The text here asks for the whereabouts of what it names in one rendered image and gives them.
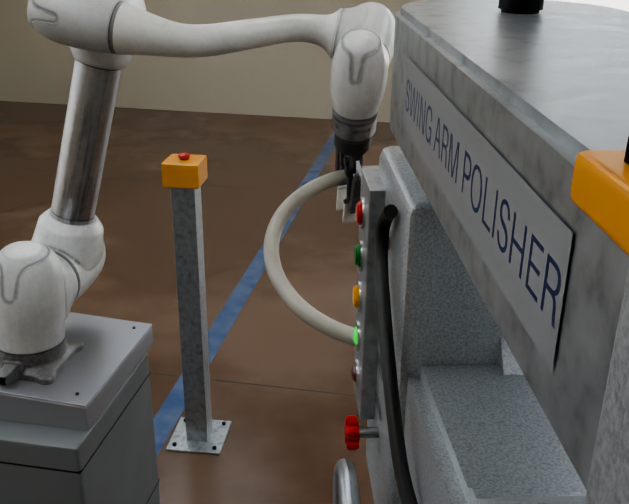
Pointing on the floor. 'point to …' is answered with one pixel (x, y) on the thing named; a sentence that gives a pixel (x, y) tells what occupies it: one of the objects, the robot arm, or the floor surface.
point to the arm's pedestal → (75, 455)
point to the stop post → (192, 308)
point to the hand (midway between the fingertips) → (346, 204)
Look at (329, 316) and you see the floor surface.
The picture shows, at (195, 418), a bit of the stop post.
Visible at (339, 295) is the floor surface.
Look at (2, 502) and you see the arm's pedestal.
